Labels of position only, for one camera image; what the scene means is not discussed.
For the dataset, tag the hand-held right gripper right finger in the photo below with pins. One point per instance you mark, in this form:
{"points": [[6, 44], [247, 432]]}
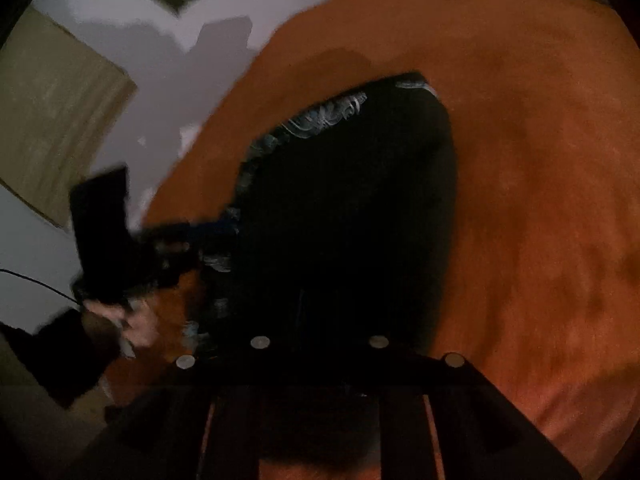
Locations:
{"points": [[410, 410]]}

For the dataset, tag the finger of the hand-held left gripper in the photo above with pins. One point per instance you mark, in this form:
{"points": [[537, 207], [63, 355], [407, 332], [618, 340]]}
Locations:
{"points": [[215, 234]]}

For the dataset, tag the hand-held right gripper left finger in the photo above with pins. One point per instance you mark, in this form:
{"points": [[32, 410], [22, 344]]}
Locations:
{"points": [[235, 410]]}

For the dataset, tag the black garment with patterned hem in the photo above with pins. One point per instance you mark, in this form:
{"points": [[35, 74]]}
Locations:
{"points": [[350, 220]]}

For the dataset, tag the person's left forearm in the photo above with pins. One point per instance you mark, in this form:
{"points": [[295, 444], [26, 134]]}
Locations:
{"points": [[55, 355]]}

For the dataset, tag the person's left hand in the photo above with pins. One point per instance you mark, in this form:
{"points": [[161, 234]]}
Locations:
{"points": [[140, 327]]}

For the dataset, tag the beige curtain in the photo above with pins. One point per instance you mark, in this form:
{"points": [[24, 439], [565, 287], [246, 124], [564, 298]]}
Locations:
{"points": [[55, 120]]}

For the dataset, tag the orange fleece blanket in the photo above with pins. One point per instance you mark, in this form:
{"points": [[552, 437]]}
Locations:
{"points": [[540, 185]]}

